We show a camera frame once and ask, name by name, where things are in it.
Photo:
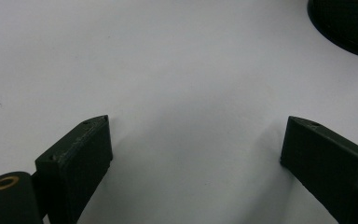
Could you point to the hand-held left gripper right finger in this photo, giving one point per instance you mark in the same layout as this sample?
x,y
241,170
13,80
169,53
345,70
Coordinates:
x,y
326,165

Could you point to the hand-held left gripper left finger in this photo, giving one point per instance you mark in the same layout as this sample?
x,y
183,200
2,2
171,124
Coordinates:
x,y
74,161

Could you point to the black round pen holder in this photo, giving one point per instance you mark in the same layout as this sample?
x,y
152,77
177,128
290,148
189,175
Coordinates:
x,y
348,25

